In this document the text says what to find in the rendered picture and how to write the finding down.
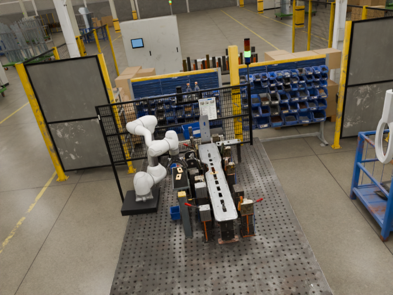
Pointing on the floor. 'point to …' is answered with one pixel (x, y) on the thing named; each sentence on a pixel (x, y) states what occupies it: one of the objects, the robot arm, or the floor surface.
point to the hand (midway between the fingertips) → (178, 172)
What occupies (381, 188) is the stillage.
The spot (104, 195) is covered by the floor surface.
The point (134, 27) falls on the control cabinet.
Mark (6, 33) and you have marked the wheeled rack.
